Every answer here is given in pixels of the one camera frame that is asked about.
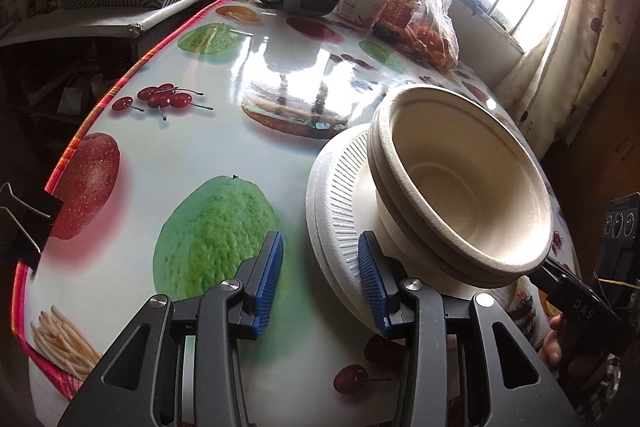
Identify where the white paper plate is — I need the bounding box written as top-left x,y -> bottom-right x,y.
306,124 -> 481,331

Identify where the beige paper bowl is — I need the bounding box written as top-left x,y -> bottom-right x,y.
367,84 -> 553,288

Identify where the person right hand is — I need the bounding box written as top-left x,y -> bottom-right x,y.
538,314 -> 563,379

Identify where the fruit print tablecloth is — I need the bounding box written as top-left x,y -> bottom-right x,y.
12,0 -> 582,427

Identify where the black binder clip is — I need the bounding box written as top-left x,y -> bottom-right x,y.
1,182 -> 63,272

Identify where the floral curtain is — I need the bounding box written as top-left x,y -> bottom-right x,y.
496,0 -> 639,158

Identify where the plastic bag of oranges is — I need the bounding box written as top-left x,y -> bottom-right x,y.
402,0 -> 459,69

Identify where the grey side shelf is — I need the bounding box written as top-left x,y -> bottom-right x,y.
1,0 -> 208,48

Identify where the red label jar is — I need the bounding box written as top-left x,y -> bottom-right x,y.
372,0 -> 422,46

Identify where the white paper cup container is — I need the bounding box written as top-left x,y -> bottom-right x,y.
334,0 -> 388,28

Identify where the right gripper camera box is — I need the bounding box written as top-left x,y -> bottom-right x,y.
594,192 -> 639,308

